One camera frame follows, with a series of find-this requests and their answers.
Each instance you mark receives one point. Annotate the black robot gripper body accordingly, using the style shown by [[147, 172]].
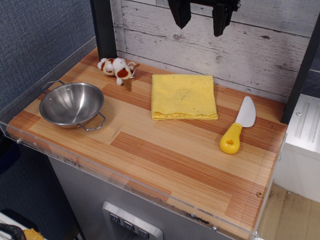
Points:
[[233, 5]]

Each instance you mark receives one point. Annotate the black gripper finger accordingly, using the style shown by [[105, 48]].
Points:
[[222, 14], [181, 12]]

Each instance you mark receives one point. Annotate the yellow cloth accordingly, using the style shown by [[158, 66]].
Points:
[[183, 97]]

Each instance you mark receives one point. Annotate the white brown plush dog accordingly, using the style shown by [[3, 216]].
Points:
[[119, 68]]

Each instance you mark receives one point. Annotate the white aluminium block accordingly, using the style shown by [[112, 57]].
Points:
[[298, 167]]

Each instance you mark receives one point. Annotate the clear acrylic table guard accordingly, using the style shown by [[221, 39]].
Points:
[[167, 174]]

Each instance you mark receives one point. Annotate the silver control panel with buttons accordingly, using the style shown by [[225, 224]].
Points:
[[127, 226]]

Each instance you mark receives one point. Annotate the black vertical post left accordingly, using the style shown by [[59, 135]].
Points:
[[103, 28]]

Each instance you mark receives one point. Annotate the black vertical post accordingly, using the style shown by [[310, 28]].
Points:
[[103, 28], [306, 64]]

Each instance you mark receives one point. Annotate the black vertical post right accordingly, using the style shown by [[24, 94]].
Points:
[[306, 64]]

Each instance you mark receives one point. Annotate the yellow handled toy knife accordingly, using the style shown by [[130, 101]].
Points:
[[230, 141]]

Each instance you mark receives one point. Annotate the stainless steel bowl with handles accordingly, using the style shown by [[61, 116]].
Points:
[[71, 105]]

